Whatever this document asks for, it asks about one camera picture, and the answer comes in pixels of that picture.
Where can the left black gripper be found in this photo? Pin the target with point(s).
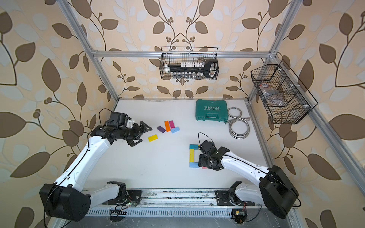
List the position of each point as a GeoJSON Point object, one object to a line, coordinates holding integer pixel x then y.
{"type": "Point", "coordinates": [142, 124]}

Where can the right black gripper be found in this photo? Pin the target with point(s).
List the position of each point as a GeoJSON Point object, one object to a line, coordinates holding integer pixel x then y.
{"type": "Point", "coordinates": [201, 160]}

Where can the light blue block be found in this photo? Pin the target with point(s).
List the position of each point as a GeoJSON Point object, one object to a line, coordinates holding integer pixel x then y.
{"type": "Point", "coordinates": [175, 130]}
{"type": "Point", "coordinates": [194, 165]}

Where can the large yellow block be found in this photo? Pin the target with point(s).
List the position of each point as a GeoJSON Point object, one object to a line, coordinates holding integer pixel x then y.
{"type": "Point", "coordinates": [152, 138]}

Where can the long yellow block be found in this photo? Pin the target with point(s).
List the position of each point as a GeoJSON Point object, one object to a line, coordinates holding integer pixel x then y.
{"type": "Point", "coordinates": [191, 155]}

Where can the teal block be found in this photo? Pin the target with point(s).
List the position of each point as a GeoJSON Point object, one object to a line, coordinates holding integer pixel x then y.
{"type": "Point", "coordinates": [194, 146]}

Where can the purple block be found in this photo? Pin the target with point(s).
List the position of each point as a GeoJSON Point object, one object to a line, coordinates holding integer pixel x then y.
{"type": "Point", "coordinates": [161, 129]}

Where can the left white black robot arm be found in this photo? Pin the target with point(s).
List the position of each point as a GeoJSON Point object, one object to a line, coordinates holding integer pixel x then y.
{"type": "Point", "coordinates": [65, 198]}

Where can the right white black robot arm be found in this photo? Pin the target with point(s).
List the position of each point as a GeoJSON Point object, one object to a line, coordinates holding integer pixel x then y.
{"type": "Point", "coordinates": [272, 188]}

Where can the orange block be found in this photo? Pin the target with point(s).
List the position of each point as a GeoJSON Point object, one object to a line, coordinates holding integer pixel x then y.
{"type": "Point", "coordinates": [167, 126]}

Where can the magenta block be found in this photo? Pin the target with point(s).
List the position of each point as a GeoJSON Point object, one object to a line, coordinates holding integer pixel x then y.
{"type": "Point", "coordinates": [171, 123]}

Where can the light blue tilted block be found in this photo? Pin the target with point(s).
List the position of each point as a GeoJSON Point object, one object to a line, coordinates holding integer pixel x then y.
{"type": "Point", "coordinates": [175, 130]}

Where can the green plastic tool case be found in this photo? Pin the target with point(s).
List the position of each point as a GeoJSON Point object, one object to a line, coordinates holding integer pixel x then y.
{"type": "Point", "coordinates": [211, 110]}

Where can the black white tool in basket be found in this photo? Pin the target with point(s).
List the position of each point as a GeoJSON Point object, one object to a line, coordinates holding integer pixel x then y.
{"type": "Point", "coordinates": [206, 69]}

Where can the plastic bag in basket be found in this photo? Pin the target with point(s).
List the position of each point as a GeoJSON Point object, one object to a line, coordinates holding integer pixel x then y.
{"type": "Point", "coordinates": [272, 96]}

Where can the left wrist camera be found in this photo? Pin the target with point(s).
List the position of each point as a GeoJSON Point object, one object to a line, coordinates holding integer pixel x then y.
{"type": "Point", "coordinates": [120, 120]}

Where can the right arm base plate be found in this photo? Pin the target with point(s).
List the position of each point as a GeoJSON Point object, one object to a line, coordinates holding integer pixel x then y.
{"type": "Point", "coordinates": [226, 198]}

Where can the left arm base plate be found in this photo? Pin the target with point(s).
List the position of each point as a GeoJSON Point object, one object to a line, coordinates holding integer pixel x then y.
{"type": "Point", "coordinates": [130, 197]}

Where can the aluminium frame rail front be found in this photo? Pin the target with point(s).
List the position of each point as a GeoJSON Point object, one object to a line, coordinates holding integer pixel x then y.
{"type": "Point", "coordinates": [158, 201]}

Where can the black wire basket back wall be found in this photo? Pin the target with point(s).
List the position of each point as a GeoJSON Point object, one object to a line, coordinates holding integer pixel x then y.
{"type": "Point", "coordinates": [177, 54]}

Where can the black wire basket wall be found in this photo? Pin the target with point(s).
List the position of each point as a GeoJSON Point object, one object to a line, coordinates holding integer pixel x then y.
{"type": "Point", "coordinates": [177, 54]}
{"type": "Point", "coordinates": [284, 95]}

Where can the black wire basket right wall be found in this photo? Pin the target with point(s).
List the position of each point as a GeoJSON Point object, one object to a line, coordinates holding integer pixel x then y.
{"type": "Point", "coordinates": [284, 95]}

